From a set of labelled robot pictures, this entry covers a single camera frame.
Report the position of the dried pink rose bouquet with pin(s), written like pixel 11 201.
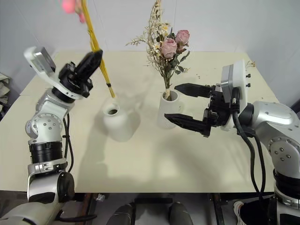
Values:
pixel 167 50

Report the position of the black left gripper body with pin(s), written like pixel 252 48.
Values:
pixel 75 82

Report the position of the crumpled grey cloth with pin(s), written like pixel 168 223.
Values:
pixel 4 93

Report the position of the dark rounded shape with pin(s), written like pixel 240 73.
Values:
pixel 122 214
pixel 181 214

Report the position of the yellow-stemmed pink flower bouquet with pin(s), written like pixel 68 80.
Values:
pixel 93 38

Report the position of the round white ceramic vase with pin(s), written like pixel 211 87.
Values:
pixel 118 122

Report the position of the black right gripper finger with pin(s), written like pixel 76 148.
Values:
pixel 194 90
pixel 189 124

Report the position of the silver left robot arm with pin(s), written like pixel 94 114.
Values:
pixel 44 122

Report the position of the small dried flower sprig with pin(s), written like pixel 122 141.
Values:
pixel 250 64

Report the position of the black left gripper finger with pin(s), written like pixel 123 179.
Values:
pixel 87 60
pixel 95 65

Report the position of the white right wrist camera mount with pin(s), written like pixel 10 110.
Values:
pixel 237 77

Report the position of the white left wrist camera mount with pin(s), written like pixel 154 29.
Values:
pixel 39 63

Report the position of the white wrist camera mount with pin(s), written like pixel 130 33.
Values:
pixel 39 63
pixel 237 77

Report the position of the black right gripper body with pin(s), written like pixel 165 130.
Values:
pixel 220 112

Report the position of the tall white ceramic vase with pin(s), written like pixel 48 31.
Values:
pixel 167 112

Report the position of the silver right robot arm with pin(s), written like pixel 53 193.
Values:
pixel 279 122

